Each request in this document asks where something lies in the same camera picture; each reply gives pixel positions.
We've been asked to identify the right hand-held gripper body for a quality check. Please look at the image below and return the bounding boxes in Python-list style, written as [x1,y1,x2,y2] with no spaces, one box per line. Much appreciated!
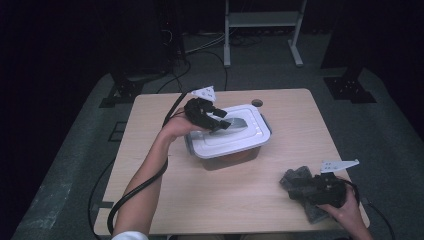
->
[309,159,360,208]

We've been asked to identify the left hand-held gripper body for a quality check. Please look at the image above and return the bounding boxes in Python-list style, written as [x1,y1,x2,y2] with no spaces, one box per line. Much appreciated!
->
[183,85,222,132]

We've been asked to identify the storage box with white lid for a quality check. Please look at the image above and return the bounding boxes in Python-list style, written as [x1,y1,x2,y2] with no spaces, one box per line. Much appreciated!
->
[184,103,273,172]

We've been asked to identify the grey fuzzy cloth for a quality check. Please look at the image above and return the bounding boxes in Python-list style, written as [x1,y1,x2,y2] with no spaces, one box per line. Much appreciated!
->
[279,165,331,224]

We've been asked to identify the person's left hand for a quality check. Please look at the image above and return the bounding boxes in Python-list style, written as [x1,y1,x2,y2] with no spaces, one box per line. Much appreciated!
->
[159,107,207,143]

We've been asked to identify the person's right hand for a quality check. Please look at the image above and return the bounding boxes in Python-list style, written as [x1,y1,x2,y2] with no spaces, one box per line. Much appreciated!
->
[318,184,361,228]

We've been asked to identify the black stand base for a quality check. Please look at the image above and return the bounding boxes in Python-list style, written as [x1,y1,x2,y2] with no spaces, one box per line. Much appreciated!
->
[323,66,378,104]
[98,68,145,109]

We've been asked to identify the dark equipment rack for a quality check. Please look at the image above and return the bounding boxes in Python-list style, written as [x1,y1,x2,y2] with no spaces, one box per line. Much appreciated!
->
[109,0,188,81]

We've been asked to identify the black tape square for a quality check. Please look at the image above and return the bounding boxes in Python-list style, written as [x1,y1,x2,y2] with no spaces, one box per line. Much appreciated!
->
[107,121,128,143]

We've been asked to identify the white metal stand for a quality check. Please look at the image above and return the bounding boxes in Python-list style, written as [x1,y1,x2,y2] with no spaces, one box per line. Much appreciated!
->
[223,0,308,68]

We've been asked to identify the person's white sleeve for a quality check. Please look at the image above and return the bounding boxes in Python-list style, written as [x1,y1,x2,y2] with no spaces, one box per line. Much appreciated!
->
[110,230,150,240]

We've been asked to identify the right hand-held gripper cable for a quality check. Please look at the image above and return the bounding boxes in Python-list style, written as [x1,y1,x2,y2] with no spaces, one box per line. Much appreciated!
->
[339,178,362,206]

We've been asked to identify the hand-held gripper cable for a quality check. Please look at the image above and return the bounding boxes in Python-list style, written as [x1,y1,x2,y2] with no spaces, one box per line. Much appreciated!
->
[339,178,362,206]
[106,89,201,236]

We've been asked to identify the black power cable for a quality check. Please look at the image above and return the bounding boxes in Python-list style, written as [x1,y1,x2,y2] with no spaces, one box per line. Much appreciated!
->
[156,59,193,95]
[194,49,230,92]

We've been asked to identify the thin black cable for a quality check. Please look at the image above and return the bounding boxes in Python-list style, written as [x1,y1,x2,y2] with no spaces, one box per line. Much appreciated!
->
[87,159,116,240]
[361,198,397,240]

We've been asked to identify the grey cable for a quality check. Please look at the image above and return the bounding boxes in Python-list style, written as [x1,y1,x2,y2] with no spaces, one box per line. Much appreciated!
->
[184,32,228,55]

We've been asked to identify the tangle of dark cables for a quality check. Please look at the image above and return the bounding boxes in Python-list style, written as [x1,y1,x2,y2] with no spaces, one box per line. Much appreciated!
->
[229,32,264,48]

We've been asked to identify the left hand-held gripper cable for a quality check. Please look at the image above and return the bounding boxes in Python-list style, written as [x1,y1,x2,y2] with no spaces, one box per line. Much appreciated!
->
[106,89,201,236]

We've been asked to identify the black table strap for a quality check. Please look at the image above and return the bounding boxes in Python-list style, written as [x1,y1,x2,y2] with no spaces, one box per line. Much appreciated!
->
[91,200,115,212]

